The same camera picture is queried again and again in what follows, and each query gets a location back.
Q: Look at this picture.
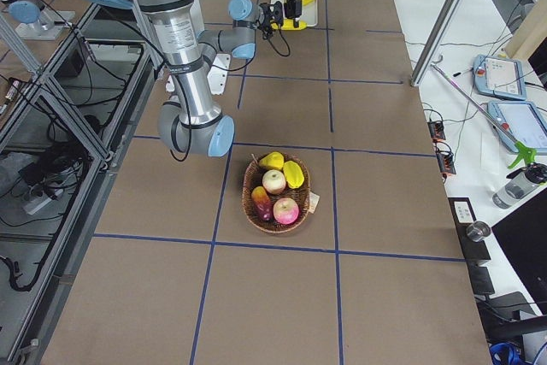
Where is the aluminium frame post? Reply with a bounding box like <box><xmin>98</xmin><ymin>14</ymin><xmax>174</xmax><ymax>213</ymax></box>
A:
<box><xmin>410</xmin><ymin>0</ymin><xmax>462</xmax><ymax>86</ymax></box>

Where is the orange black electronics board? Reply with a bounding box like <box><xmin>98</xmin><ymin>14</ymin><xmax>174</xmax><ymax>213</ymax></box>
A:
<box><xmin>427</xmin><ymin>120</ymin><xmax>456</xmax><ymax>180</ymax></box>

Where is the small paper label tag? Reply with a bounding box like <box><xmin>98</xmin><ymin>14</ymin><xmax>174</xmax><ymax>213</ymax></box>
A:
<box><xmin>309</xmin><ymin>191</ymin><xmax>320</xmax><ymax>214</ymax></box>

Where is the aluminium frame rack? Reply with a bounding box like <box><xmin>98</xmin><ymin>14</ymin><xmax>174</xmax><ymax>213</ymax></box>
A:
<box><xmin>1</xmin><ymin>5</ymin><xmax>154</xmax><ymax>364</ymax></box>

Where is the white bear print tray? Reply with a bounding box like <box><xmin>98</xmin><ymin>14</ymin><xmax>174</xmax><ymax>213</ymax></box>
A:
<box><xmin>268</xmin><ymin>0</ymin><xmax>320</xmax><ymax>27</ymax></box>

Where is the small metal cup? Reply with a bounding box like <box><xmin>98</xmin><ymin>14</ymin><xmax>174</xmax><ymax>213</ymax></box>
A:
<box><xmin>465</xmin><ymin>221</ymin><xmax>491</xmax><ymax>243</ymax></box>

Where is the near blue teach pendant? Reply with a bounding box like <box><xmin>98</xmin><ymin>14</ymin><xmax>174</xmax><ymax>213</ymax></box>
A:
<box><xmin>487</xmin><ymin>101</ymin><xmax>546</xmax><ymax>156</ymax></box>

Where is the yellow pear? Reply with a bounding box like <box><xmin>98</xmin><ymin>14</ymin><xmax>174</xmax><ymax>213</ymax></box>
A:
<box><xmin>258</xmin><ymin>151</ymin><xmax>285</xmax><ymax>171</ymax></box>

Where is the blue teach pendant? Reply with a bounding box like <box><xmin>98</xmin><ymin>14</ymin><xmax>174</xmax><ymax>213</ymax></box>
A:
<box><xmin>473</xmin><ymin>55</ymin><xmax>526</xmax><ymax>101</ymax></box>
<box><xmin>487</xmin><ymin>101</ymin><xmax>546</xmax><ymax>156</ymax></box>

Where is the red yellow mango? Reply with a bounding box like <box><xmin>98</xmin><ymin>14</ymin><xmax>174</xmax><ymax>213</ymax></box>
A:
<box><xmin>251</xmin><ymin>185</ymin><xmax>273</xmax><ymax>221</ymax></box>

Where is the yellow starfruit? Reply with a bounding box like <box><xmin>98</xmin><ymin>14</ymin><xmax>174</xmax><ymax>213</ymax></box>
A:
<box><xmin>283</xmin><ymin>161</ymin><xmax>305</xmax><ymax>189</ymax></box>

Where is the pink red apple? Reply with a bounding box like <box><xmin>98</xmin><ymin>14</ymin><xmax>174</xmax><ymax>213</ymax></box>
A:
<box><xmin>273</xmin><ymin>197</ymin><xmax>299</xmax><ymax>225</ymax></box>

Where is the black monitor screen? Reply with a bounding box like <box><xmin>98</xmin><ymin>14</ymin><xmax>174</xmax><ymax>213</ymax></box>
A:
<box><xmin>493</xmin><ymin>190</ymin><xmax>546</xmax><ymax>314</ymax></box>

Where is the woven brown fruit basket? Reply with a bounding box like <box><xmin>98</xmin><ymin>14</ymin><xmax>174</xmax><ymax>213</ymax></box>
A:
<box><xmin>242</xmin><ymin>151</ymin><xmax>310</xmax><ymax>234</ymax></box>

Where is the far blue teach pendant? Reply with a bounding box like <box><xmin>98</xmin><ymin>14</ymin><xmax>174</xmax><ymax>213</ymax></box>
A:
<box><xmin>473</xmin><ymin>55</ymin><xmax>526</xmax><ymax>101</ymax></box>

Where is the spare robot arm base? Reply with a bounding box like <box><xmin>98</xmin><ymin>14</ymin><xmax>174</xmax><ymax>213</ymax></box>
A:
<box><xmin>1</xmin><ymin>0</ymin><xmax>75</xmax><ymax>40</ymax></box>

